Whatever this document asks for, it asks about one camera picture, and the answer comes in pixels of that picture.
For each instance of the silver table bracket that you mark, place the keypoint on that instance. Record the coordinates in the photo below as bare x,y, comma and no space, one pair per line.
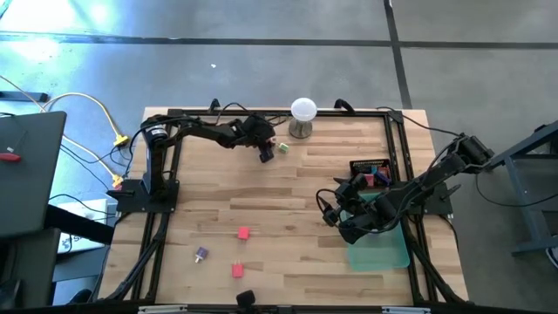
162,309
406,310

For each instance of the coral pink charger cube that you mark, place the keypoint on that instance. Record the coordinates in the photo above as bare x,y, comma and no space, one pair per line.
237,270
243,233

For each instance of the black mesh basket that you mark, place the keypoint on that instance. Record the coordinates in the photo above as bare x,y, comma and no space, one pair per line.
366,165

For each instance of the dark grey desk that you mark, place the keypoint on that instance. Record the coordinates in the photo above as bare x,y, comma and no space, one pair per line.
30,174

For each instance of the black aluminium table frame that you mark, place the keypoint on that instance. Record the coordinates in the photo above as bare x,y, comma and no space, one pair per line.
279,113

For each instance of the blue charger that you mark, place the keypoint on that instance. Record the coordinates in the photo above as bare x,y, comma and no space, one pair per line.
383,177

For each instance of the black bar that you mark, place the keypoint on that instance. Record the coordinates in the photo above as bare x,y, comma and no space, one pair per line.
78,224

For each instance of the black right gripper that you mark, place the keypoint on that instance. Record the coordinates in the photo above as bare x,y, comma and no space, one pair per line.
375,213

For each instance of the purple charger white face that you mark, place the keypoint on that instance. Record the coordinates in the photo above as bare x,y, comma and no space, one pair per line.
201,253

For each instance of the white mushroom lamp brass base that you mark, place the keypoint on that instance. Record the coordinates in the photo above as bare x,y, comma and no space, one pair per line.
303,111

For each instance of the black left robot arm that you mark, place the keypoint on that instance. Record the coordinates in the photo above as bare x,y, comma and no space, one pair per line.
152,165

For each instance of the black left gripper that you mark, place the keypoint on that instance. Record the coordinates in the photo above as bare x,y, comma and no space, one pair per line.
257,131

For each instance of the white paper box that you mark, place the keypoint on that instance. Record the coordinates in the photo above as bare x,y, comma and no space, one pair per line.
80,231

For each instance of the person's shoe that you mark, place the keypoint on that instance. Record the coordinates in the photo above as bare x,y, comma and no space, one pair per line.
80,297

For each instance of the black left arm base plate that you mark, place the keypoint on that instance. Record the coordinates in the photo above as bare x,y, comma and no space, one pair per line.
139,202

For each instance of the dark red tall charger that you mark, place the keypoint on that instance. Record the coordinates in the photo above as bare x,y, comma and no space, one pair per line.
369,179

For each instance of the blue grey metal stand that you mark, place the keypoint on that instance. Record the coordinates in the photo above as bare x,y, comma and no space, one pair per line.
523,196

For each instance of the light green charger cube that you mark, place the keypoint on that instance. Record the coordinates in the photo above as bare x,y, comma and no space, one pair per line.
283,148

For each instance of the teal translucent plastic bin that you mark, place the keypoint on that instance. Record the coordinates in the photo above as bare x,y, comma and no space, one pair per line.
383,257

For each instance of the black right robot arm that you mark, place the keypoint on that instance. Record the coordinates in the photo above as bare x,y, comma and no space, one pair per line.
440,170

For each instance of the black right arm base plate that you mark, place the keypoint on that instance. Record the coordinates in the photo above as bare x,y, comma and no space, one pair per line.
438,202

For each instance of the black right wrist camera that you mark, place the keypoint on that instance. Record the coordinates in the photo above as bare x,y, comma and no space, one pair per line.
330,216

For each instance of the black rounded object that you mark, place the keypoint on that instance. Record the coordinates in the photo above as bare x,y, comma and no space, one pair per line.
246,298

